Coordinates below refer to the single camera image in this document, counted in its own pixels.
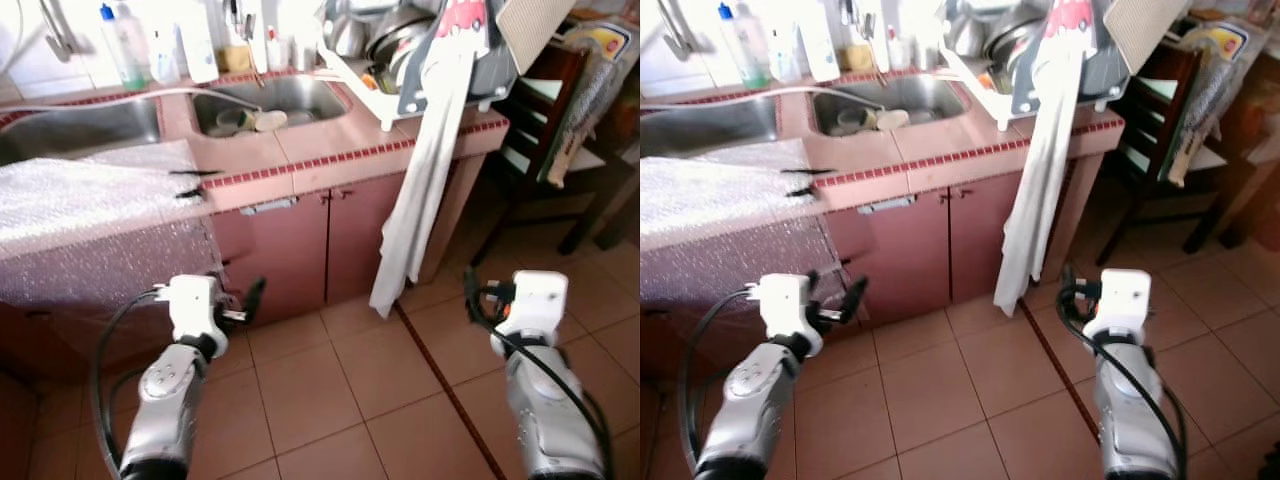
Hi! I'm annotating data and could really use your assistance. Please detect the wide pink cabinet door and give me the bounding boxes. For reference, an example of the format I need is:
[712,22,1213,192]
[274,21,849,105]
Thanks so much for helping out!
[208,188,331,323]
[822,188,951,323]

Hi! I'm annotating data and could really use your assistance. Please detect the narrow pink cabinet door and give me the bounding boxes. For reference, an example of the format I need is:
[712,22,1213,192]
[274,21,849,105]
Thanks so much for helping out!
[325,172,409,303]
[948,170,1029,301]

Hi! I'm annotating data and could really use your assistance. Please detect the white hanging cloth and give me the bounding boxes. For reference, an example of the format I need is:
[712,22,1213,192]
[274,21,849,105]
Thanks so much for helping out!
[992,45,1096,316]
[368,45,479,319]

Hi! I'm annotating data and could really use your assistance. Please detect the clear bubble wrap sheet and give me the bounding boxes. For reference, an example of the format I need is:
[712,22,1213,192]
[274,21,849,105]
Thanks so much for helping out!
[640,138,843,306]
[0,140,223,309]

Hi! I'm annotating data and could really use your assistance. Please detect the dark wooden chair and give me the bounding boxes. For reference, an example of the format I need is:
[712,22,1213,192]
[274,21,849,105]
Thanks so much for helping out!
[470,42,641,256]
[1095,42,1280,266]

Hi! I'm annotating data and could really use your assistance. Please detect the white dish rack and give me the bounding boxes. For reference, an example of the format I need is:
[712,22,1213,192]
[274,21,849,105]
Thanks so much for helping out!
[940,0,1141,126]
[318,0,521,131]

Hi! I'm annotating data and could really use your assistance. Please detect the printed plastic bag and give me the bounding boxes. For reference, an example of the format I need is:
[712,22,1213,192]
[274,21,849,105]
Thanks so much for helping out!
[1165,18,1251,189]
[545,20,633,189]

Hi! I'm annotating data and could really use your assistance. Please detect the clear plastic cup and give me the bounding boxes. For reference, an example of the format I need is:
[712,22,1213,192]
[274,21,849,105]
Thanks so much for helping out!
[150,28,181,84]
[768,25,801,83]

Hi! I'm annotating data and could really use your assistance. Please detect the tall white plastic bottle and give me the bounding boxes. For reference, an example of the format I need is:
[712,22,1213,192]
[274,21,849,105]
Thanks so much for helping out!
[797,0,842,83]
[178,0,220,84]

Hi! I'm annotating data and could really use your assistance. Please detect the stacked steel pots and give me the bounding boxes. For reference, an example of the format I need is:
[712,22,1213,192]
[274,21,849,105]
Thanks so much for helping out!
[945,0,1051,66]
[325,0,441,71]

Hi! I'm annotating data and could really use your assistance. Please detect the red car print tray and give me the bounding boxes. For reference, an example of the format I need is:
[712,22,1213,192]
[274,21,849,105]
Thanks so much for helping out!
[1012,0,1096,116]
[398,0,493,119]

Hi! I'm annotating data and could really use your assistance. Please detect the soap bottle blue cap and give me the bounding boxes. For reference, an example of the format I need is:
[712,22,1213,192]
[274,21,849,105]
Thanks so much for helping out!
[98,3,149,90]
[715,3,771,89]

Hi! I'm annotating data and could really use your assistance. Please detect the beige woven mat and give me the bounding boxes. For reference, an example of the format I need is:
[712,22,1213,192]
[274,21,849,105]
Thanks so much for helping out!
[497,0,578,73]
[1103,0,1191,73]

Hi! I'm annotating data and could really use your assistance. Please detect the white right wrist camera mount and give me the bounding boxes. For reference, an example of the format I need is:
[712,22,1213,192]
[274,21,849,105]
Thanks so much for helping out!
[497,270,569,346]
[1083,268,1153,346]

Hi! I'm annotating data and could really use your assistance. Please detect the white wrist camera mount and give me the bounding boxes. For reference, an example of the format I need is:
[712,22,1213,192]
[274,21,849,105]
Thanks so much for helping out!
[497,270,569,346]
[750,273,826,356]
[1083,268,1153,346]
[165,275,231,346]

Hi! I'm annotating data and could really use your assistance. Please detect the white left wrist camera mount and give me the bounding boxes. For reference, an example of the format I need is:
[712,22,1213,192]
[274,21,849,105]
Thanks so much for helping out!
[750,273,826,356]
[165,275,231,346]

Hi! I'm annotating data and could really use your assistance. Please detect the long white drain hose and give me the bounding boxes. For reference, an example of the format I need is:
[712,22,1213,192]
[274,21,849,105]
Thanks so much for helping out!
[640,85,881,113]
[0,87,263,117]

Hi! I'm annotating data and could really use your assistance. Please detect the wall faucet with filter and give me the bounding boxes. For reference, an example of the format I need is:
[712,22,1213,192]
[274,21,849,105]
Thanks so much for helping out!
[38,0,83,63]
[660,0,716,61]

